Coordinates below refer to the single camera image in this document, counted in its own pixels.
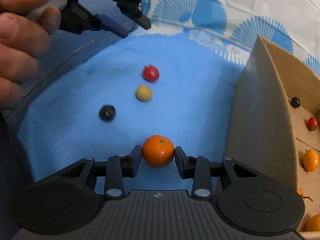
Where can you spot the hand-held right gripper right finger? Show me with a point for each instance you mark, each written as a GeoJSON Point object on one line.
{"type": "Point", "coordinates": [179, 160]}

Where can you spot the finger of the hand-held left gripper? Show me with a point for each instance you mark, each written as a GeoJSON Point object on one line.
{"type": "Point", "coordinates": [113, 25]}
{"type": "Point", "coordinates": [140, 17]}

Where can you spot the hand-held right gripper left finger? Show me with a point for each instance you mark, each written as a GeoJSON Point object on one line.
{"type": "Point", "coordinates": [136, 160]}

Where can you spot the orange mandarin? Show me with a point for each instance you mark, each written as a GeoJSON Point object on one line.
{"type": "Point", "coordinates": [158, 151]}
{"type": "Point", "coordinates": [314, 223]}

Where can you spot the brown cardboard box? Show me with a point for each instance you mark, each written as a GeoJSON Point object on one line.
{"type": "Point", "coordinates": [265, 130]}

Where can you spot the person's left hand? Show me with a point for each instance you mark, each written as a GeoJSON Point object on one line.
{"type": "Point", "coordinates": [17, 30]}

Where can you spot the blue fan-patterned cloth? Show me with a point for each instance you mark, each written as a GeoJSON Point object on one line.
{"type": "Point", "coordinates": [175, 110]}

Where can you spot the dark purple cherry tomato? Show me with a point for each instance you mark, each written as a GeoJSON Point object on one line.
{"type": "Point", "coordinates": [107, 113]}
{"type": "Point", "coordinates": [295, 102]}

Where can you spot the red cherry tomato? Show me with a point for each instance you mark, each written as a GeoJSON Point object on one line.
{"type": "Point", "coordinates": [312, 123]}
{"type": "Point", "coordinates": [151, 74]}

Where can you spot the yellow cherry tomato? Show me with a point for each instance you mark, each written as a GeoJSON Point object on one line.
{"type": "Point", "coordinates": [144, 93]}

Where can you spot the small orange fruit with stem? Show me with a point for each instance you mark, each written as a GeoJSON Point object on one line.
{"type": "Point", "coordinates": [300, 193]}

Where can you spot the orange-yellow cherry tomato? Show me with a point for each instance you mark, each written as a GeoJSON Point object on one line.
{"type": "Point", "coordinates": [310, 160]}

